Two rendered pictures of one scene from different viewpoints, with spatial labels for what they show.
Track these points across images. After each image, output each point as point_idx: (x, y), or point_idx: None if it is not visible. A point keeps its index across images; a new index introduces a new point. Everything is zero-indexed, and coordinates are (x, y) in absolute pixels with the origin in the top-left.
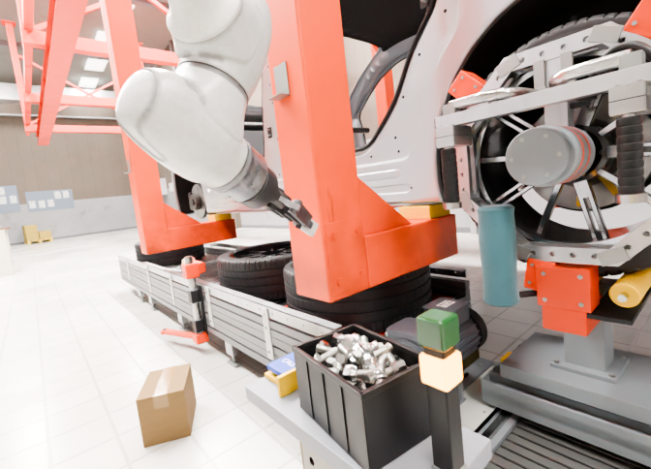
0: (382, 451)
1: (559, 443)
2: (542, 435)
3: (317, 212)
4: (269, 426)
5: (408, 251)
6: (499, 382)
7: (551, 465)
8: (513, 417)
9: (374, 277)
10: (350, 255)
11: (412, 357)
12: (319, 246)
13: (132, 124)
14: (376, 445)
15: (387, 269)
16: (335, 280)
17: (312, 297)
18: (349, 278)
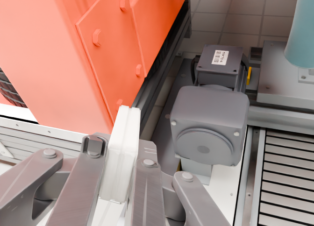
0: None
1: (301, 140)
2: (287, 137)
3: (50, 2)
4: (44, 220)
5: None
6: (250, 103)
7: (305, 164)
8: (262, 127)
9: (147, 61)
10: (122, 54)
11: None
12: (73, 68)
13: None
14: None
15: (156, 40)
16: (114, 108)
17: (74, 131)
18: (127, 89)
